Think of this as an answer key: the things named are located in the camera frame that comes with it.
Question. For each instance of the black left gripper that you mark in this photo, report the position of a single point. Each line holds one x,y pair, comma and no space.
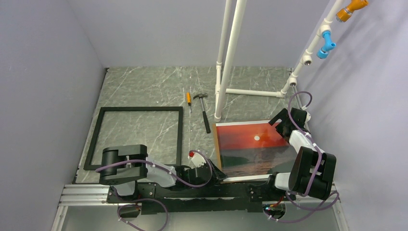
220,174

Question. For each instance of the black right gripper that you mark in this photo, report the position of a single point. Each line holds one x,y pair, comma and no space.
284,115

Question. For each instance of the red sunset photo print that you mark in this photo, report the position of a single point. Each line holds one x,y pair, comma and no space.
257,149

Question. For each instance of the orange handled screwdriver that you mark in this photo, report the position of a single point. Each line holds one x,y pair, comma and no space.
188,98

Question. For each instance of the black wooden picture frame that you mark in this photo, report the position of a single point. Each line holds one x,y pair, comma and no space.
159,128

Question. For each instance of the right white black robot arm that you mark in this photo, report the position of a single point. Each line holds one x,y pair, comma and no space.
313,169

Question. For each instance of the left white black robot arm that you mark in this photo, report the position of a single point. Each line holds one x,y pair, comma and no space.
123,166

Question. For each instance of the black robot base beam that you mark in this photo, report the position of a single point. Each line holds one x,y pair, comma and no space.
241,196

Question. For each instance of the white PVC pipe structure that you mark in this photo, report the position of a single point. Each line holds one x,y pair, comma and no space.
227,50

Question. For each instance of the blue pipe fitting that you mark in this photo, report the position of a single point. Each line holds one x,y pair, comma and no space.
328,45

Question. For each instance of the steel claw hammer black grip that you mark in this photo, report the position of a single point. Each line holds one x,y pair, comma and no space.
201,96

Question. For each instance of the orange pipe fitting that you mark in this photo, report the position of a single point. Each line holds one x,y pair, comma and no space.
345,13

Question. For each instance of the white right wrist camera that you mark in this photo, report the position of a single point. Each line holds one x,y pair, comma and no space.
308,116

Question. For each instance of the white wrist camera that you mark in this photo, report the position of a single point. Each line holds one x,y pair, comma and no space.
196,159
308,116

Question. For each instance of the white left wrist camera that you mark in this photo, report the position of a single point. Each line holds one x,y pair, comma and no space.
196,159

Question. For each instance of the aluminium extrusion rail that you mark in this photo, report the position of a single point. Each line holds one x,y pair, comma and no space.
84,195

